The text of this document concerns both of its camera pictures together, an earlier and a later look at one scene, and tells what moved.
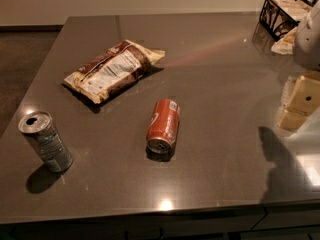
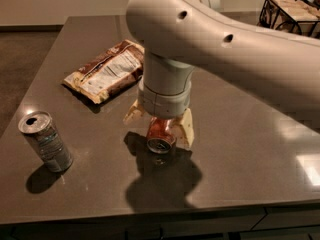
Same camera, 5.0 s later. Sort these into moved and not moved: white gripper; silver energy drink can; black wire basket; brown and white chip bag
Moved: white gripper
Not moved: silver energy drink can; brown and white chip bag; black wire basket
